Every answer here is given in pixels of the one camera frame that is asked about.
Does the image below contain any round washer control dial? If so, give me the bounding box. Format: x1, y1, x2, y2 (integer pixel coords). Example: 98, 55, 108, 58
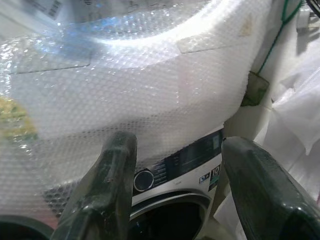
133, 169, 155, 193

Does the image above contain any yellow-green patterned item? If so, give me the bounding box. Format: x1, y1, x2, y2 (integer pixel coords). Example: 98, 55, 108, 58
0, 96, 38, 141

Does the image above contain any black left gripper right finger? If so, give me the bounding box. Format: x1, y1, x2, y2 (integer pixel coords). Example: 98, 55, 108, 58
221, 136, 320, 240

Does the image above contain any dark round washer door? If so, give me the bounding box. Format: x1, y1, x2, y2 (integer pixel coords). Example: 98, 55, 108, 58
0, 215, 55, 240

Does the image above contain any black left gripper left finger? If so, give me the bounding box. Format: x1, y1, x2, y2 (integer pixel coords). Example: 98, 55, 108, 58
51, 130, 138, 240

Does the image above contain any green cord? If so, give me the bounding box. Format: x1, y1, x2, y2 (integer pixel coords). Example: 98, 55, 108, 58
257, 0, 305, 76

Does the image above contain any clear bubble wrap sheet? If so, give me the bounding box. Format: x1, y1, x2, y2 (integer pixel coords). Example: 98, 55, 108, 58
0, 0, 272, 223

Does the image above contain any white front-load washing machine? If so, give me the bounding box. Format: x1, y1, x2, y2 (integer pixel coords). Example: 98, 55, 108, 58
127, 128, 226, 240

